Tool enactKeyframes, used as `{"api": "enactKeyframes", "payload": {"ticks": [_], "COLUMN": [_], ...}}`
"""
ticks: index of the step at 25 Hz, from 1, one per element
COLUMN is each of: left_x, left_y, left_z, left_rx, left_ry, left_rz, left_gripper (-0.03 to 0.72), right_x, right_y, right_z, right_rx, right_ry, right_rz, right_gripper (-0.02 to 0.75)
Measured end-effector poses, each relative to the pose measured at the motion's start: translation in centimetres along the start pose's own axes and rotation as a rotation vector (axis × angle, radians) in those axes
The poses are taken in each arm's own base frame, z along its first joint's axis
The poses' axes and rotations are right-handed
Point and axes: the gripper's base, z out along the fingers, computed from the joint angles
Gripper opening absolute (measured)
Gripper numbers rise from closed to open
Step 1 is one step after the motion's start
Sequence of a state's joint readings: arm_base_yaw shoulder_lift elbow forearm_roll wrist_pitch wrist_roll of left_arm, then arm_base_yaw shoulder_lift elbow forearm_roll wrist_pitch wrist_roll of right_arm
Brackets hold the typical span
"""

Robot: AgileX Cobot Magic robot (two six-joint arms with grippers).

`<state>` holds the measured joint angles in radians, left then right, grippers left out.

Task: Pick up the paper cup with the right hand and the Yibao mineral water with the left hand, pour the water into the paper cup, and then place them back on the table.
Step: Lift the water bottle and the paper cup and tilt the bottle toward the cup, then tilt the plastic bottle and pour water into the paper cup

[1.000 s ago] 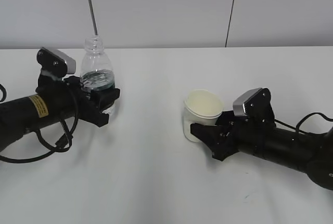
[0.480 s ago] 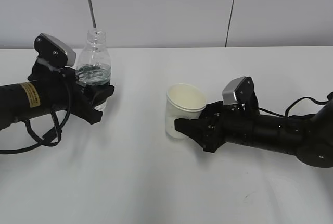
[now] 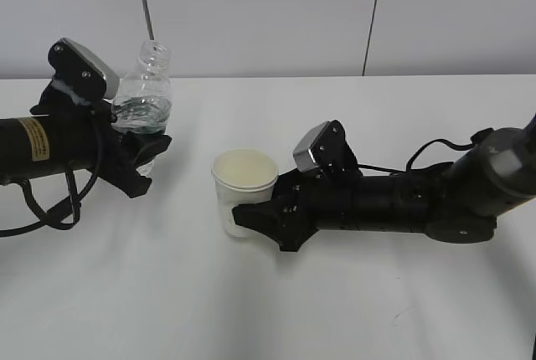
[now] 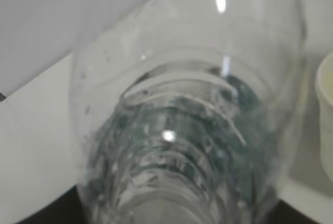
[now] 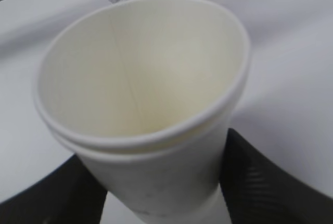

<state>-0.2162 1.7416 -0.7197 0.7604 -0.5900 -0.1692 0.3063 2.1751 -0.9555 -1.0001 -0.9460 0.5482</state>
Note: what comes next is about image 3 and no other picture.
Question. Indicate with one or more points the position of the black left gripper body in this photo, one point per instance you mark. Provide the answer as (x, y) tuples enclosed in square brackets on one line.
[(71, 136)]

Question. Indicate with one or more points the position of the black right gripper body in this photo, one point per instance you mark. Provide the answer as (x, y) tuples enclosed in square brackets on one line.
[(329, 207)]

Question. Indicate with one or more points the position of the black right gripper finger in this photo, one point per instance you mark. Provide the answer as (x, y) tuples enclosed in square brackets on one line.
[(297, 183), (287, 225)]

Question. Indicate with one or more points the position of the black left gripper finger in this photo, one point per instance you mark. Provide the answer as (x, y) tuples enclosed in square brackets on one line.
[(127, 179), (143, 148)]

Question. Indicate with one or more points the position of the clear green-label water bottle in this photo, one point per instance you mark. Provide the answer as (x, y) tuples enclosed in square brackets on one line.
[(144, 100)]

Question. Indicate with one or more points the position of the white paper cup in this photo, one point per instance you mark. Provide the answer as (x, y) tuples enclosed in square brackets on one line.
[(242, 176)]

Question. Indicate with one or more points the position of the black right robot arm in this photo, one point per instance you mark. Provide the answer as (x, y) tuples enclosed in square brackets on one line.
[(452, 202)]

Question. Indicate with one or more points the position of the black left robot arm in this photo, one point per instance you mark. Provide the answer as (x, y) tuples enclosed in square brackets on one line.
[(17, 134)]

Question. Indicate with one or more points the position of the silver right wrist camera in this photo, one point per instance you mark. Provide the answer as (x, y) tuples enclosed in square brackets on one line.
[(324, 146)]

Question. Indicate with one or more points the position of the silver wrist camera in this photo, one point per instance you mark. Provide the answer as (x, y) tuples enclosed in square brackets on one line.
[(80, 72), (324, 146)]

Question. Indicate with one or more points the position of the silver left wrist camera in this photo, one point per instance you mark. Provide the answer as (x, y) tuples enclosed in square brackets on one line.
[(80, 72)]

